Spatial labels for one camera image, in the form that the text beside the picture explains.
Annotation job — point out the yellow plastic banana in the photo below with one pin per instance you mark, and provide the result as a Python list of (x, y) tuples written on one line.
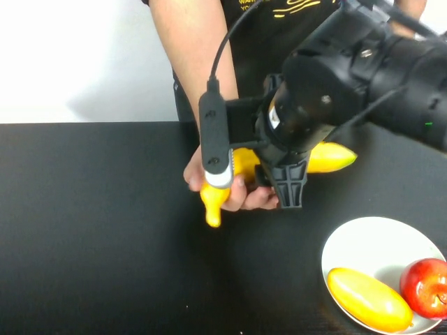
[(331, 158)]

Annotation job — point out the person's left forearm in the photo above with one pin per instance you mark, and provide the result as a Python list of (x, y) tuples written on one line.
[(413, 4)]

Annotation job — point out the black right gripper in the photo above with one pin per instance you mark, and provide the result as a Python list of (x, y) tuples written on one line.
[(293, 129)]

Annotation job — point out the black printed T-shirt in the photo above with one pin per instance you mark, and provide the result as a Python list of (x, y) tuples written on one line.
[(265, 42)]

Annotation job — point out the person's right hand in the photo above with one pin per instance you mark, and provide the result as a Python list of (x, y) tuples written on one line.
[(251, 200)]

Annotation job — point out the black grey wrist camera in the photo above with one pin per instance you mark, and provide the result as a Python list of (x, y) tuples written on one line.
[(213, 132)]

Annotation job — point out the orange-yellow plastic mango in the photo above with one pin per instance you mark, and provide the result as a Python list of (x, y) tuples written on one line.
[(370, 300)]

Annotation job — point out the person's right forearm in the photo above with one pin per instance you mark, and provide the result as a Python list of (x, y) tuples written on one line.
[(195, 63)]

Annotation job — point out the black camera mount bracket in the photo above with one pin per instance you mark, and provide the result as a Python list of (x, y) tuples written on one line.
[(241, 118)]

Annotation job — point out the round white plate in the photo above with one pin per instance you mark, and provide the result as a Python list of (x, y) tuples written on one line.
[(370, 240)]

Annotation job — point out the red plastic apple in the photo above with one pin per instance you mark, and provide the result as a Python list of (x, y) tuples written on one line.
[(424, 289)]

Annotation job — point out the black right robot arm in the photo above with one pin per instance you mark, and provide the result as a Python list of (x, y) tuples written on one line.
[(401, 70)]

